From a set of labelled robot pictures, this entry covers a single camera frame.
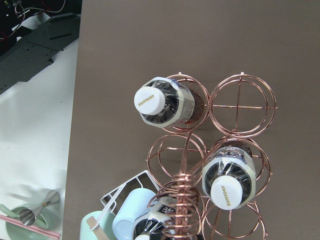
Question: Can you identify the tea bottle grasped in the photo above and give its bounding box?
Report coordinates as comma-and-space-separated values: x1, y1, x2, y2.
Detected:
134, 76, 205, 129

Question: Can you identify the copper wire bottle basket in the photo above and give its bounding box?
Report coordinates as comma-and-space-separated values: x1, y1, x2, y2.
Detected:
146, 73, 277, 240

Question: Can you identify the tea bottle at basket end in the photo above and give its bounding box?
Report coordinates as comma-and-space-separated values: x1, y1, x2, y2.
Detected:
132, 196, 177, 240

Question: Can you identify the light blue cup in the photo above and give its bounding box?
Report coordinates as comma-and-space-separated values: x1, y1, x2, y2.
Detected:
112, 188, 156, 240

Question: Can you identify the mint green cup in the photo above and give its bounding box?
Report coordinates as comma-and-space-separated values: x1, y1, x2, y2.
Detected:
80, 210, 117, 240

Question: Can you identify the wooden stick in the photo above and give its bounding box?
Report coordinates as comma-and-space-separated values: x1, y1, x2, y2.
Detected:
86, 216, 109, 240

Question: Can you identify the black machine part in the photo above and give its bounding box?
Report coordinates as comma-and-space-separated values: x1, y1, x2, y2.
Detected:
0, 0, 82, 93

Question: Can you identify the steel jigger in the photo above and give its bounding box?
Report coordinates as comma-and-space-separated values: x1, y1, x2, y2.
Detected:
18, 190, 61, 226

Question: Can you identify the small green bowl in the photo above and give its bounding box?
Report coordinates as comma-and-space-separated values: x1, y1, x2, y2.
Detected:
0, 203, 62, 240

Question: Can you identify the white wire cup rack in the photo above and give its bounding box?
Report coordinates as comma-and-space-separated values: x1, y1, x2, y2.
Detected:
80, 170, 160, 240

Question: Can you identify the tea bottle near handle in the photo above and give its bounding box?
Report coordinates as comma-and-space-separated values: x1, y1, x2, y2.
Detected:
202, 141, 256, 210

